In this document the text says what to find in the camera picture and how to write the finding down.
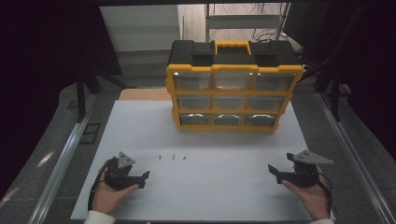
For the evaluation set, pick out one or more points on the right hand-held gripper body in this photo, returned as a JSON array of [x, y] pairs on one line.
[[306, 174]]

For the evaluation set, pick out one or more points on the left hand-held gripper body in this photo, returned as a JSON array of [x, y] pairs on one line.
[[120, 177]]

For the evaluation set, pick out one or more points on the yellow black drawer organizer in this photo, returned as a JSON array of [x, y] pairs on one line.
[[232, 57]]

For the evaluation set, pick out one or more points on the person's right hand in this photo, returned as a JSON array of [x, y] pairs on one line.
[[316, 199]]

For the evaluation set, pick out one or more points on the person's left hand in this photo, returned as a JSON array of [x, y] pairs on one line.
[[104, 199]]

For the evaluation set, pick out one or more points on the white table sheet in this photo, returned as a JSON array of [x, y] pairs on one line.
[[202, 186]]

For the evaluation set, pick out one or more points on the black stand pole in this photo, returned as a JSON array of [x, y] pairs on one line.
[[335, 96], [81, 99]]

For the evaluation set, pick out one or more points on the black curtain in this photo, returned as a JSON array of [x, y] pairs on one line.
[[367, 62], [40, 77]]

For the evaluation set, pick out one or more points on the white panel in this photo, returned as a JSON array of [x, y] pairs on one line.
[[140, 28]]

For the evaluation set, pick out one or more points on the white metal shelf stand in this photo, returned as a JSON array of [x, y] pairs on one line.
[[243, 21]]

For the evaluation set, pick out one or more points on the metal rail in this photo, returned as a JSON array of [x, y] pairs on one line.
[[355, 161], [62, 161]]

